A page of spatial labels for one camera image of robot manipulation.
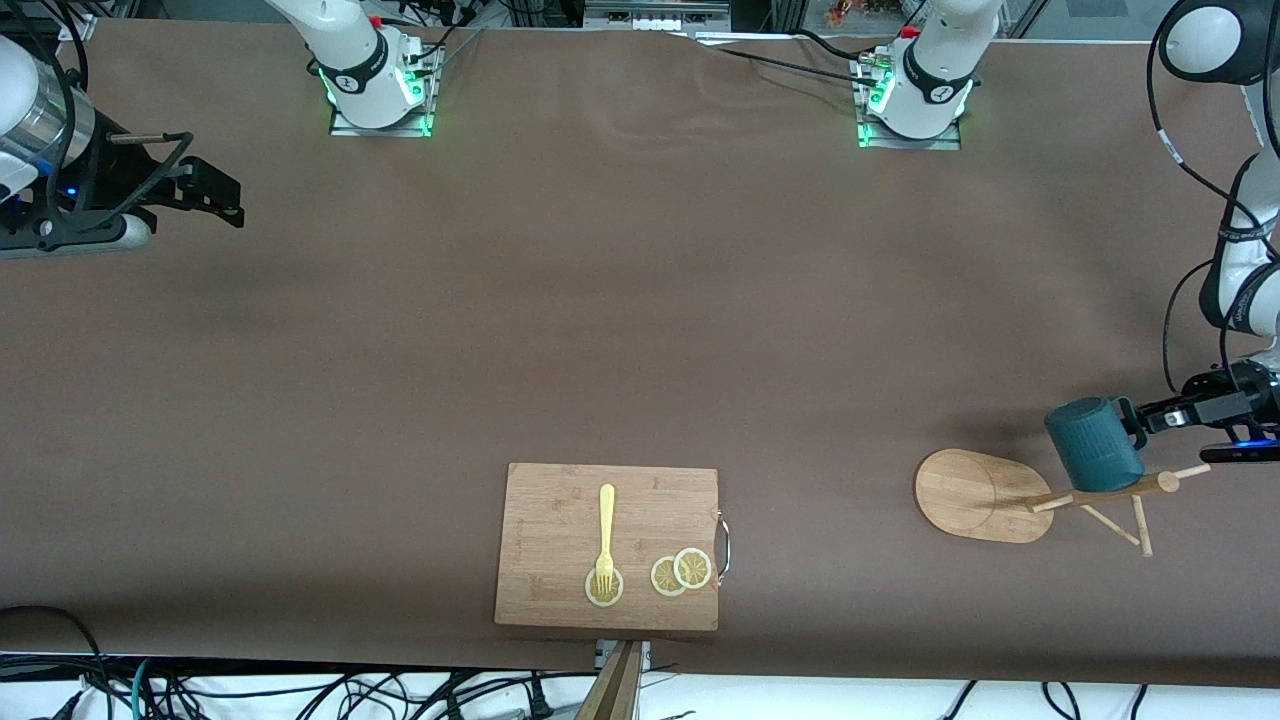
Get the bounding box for dark teal mug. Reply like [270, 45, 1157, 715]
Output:
[1044, 395, 1150, 494]

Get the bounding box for wooden cup rack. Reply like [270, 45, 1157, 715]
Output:
[914, 448, 1212, 558]

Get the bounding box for bamboo cutting board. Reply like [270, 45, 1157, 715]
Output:
[494, 462, 732, 632]

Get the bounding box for grey metal equipment box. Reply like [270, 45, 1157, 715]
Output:
[584, 0, 733, 33]

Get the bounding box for yellow plastic fork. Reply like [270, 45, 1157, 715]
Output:
[595, 484, 617, 597]

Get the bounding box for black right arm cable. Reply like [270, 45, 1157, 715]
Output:
[20, 0, 197, 227]

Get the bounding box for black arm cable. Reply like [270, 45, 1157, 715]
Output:
[1147, 0, 1263, 397]
[20, 0, 197, 227]

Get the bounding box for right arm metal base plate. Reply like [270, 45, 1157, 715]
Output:
[328, 45, 443, 139]

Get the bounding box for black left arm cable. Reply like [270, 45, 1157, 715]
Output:
[1147, 0, 1263, 397]

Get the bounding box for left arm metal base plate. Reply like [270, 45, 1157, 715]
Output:
[853, 55, 964, 152]

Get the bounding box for thick black looped cable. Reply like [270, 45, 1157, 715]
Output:
[0, 604, 113, 720]

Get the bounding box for teal cable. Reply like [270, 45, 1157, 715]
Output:
[128, 656, 163, 720]

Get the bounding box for short black table cable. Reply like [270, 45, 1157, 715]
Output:
[795, 28, 891, 67]

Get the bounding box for black floor cable bundle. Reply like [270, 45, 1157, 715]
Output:
[160, 668, 561, 720]

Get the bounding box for long black table cable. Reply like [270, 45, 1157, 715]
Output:
[690, 35, 886, 93]

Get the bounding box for metal clamp bracket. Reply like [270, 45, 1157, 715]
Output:
[595, 640, 652, 673]

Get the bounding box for wooden post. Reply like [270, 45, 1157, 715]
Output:
[575, 640, 643, 720]

